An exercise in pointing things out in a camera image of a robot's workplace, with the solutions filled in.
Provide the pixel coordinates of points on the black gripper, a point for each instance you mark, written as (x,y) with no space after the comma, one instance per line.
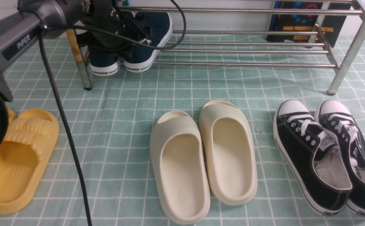
(102,16)

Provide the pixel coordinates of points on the navy slip-on shoe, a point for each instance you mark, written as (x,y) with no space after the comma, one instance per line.
(103,64)
(160,27)

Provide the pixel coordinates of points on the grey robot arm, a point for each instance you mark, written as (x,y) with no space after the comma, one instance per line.
(33,20)

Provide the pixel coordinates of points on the steel shoe rack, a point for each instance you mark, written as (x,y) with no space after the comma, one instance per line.
(317,44)

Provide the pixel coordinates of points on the teal vertical pole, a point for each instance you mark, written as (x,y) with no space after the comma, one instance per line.
(125,2)

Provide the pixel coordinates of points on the green checked cloth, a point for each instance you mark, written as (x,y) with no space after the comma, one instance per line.
(111,127)

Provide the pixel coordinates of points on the dark image processing book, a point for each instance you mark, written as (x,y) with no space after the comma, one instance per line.
(330,27)

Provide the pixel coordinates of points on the right cream slipper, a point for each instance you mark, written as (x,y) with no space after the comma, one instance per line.
(230,153)

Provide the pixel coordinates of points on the cream slipper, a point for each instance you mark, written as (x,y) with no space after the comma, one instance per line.
(230,153)
(177,158)

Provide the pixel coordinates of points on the left cream slipper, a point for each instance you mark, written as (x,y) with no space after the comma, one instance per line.
(177,158)

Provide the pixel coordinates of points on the right yellow slipper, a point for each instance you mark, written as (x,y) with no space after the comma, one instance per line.
(24,155)

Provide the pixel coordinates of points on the left black canvas sneaker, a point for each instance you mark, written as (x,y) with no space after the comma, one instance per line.
(314,156)

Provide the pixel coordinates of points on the black canvas sneaker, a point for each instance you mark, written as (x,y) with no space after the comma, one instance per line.
(336,118)
(314,156)

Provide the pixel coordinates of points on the right black canvas sneaker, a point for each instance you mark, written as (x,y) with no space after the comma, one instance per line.
(336,118)

